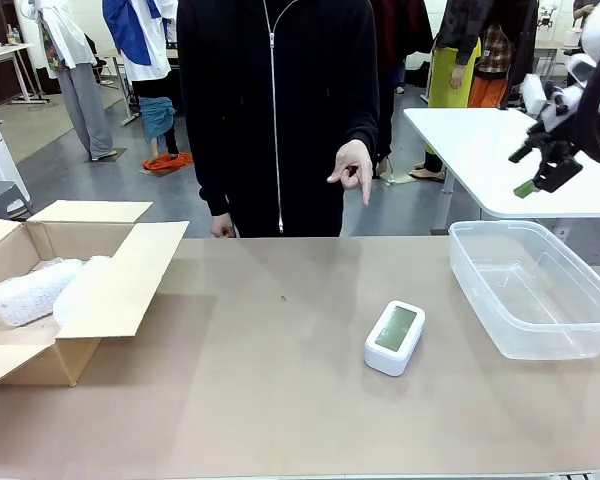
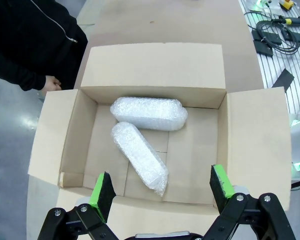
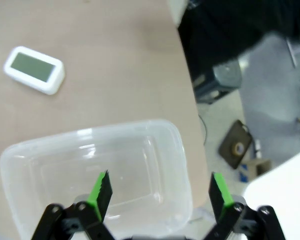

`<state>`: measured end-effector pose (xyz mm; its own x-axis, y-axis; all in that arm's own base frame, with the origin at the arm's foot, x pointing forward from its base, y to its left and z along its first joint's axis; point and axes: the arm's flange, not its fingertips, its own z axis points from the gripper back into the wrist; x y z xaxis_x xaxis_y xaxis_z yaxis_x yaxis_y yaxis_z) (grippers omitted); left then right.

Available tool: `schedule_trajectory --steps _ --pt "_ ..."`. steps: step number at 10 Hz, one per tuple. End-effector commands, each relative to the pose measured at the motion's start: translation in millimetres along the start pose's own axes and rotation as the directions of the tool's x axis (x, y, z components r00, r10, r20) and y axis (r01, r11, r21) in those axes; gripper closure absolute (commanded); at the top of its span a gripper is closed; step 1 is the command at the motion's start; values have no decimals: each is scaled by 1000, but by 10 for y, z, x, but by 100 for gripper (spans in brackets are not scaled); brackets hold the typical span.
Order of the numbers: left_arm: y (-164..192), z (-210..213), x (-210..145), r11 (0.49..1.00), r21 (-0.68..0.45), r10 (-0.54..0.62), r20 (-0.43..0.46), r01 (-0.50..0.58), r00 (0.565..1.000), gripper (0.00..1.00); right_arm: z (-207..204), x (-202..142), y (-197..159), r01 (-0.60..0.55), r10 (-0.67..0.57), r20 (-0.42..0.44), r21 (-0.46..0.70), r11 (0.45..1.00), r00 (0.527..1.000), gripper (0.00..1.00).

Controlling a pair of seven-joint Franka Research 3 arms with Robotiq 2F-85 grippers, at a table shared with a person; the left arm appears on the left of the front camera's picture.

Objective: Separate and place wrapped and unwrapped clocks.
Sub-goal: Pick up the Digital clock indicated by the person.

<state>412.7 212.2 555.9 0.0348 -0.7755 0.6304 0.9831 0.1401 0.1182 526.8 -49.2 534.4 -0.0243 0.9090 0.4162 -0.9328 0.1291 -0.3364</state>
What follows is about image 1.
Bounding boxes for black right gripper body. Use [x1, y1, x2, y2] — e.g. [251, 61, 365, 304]
[529, 122, 581, 161]

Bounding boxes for bubble-wrapped clock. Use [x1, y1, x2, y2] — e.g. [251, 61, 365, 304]
[0, 257, 84, 329]

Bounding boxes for black sleeved right forearm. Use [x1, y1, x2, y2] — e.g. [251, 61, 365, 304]
[197, 124, 234, 217]

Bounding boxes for black sleeved left forearm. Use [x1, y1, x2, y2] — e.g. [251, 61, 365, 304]
[344, 84, 381, 150]

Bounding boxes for person's left hand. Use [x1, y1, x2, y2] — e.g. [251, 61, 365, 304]
[326, 139, 374, 208]

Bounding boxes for person's right hand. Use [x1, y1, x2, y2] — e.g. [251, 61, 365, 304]
[210, 213, 237, 239]

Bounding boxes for figure in orange trousers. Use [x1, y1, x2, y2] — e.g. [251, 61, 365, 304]
[467, 22, 514, 110]

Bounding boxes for white background workstation desk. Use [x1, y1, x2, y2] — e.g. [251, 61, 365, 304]
[532, 39, 581, 81]

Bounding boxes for figure in yellow apron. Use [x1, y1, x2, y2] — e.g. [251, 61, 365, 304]
[409, 0, 484, 184]

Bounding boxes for clear plastic container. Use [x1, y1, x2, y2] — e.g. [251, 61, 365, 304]
[448, 219, 600, 361]

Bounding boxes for white digital clock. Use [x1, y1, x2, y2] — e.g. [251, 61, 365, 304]
[363, 299, 426, 378]

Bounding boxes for person in black zip hoodie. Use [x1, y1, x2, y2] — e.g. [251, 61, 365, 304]
[176, 0, 394, 239]

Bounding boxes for orange cloth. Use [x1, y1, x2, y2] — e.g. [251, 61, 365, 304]
[142, 152, 195, 175]

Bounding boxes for mannequin in blue white jacket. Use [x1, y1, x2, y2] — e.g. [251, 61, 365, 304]
[102, 0, 181, 159]

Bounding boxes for open cardboard box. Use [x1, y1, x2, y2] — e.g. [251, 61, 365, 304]
[0, 199, 191, 389]

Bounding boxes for mannequin white shirt grey trousers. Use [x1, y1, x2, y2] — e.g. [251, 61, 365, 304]
[27, 0, 116, 162]

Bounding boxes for grey plastic stool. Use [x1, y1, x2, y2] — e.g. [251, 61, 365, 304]
[0, 180, 35, 221]

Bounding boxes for light background desk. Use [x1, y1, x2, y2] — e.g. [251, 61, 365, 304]
[0, 42, 51, 106]

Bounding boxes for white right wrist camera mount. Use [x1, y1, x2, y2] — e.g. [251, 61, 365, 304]
[519, 73, 586, 126]

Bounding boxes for black braided cable sleeve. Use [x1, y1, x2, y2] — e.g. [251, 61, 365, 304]
[577, 39, 600, 166]

